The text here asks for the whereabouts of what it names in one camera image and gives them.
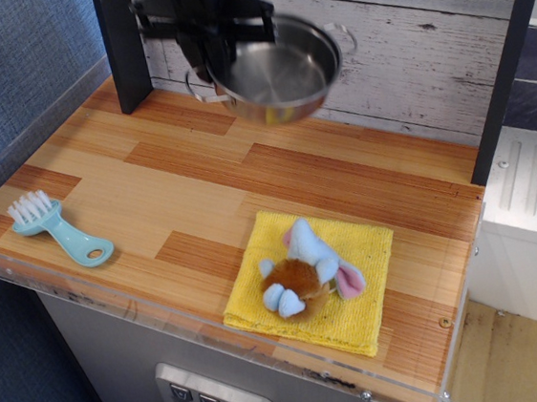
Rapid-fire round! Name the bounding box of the dark vertical post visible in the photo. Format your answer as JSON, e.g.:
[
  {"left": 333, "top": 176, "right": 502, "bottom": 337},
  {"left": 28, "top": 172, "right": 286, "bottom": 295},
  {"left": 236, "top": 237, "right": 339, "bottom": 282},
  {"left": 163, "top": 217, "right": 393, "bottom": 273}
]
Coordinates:
[
  {"left": 471, "top": 0, "right": 536, "bottom": 186},
  {"left": 93, "top": 0, "right": 153, "bottom": 115}
]

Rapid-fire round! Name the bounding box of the yellow folded cloth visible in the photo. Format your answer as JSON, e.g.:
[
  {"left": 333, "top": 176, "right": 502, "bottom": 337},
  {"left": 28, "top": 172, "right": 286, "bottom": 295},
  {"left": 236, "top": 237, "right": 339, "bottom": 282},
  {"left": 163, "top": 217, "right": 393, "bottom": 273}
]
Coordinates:
[{"left": 224, "top": 211, "right": 394, "bottom": 357}]

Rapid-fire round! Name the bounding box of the dark right vertical post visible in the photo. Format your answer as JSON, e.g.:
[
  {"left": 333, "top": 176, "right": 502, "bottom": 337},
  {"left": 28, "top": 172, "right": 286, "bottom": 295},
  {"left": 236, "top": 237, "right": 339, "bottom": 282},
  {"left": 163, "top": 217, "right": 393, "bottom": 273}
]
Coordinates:
[{"left": 471, "top": 0, "right": 536, "bottom": 186}]

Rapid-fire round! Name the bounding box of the stainless steel pan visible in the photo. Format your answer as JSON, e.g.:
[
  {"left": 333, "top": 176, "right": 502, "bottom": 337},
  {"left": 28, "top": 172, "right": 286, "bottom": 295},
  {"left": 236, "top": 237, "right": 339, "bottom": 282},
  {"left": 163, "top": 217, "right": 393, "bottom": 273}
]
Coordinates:
[{"left": 184, "top": 14, "right": 358, "bottom": 125}]

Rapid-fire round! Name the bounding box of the dark left vertical post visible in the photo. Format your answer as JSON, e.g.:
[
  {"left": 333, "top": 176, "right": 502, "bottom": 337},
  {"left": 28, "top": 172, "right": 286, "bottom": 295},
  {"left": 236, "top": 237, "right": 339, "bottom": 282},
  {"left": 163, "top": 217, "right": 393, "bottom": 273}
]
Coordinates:
[{"left": 93, "top": 0, "right": 153, "bottom": 115}]

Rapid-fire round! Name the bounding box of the silver button control panel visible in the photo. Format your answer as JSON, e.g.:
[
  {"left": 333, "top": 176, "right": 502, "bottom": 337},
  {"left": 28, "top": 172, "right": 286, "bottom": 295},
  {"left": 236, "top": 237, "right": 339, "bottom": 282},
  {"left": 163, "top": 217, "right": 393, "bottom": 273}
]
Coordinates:
[{"left": 153, "top": 351, "right": 277, "bottom": 402}]

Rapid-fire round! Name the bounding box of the white ridged side cabinet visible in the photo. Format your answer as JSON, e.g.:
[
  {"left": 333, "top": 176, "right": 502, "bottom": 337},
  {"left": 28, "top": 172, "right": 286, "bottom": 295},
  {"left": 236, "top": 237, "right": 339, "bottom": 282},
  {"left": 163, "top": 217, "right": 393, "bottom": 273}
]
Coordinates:
[{"left": 467, "top": 127, "right": 537, "bottom": 321}]

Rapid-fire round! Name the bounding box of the blue and brown plush toy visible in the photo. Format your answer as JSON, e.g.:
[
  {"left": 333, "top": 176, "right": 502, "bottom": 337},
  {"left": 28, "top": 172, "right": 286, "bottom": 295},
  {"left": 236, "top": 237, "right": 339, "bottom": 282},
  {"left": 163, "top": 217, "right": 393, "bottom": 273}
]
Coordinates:
[{"left": 259, "top": 218, "right": 367, "bottom": 322}]

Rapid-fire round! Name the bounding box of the light blue dish brush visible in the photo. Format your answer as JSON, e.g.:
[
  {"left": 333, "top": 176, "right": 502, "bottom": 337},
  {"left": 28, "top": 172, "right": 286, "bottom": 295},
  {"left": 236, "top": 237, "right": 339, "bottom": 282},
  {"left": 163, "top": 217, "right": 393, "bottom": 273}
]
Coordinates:
[{"left": 7, "top": 189, "right": 114, "bottom": 268}]

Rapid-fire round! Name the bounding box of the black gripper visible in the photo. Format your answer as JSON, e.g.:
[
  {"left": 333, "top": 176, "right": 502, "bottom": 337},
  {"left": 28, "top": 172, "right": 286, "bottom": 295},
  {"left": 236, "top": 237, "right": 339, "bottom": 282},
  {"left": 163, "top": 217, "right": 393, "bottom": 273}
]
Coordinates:
[{"left": 130, "top": 0, "right": 274, "bottom": 84}]

